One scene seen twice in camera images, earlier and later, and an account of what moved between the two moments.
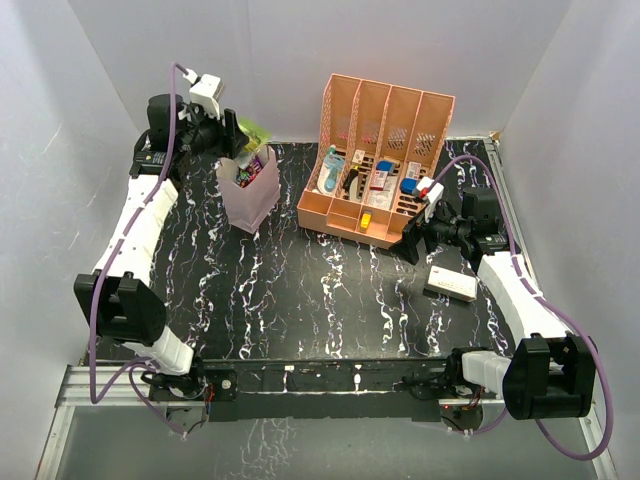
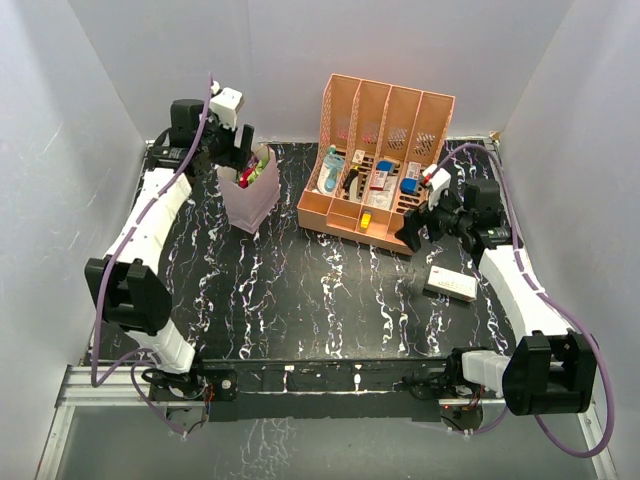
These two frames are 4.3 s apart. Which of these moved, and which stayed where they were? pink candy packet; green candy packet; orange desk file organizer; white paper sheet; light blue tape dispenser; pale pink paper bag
Moved: green candy packet; pink candy packet
Stayed: light blue tape dispenser; pale pink paper bag; orange desk file organizer; white paper sheet
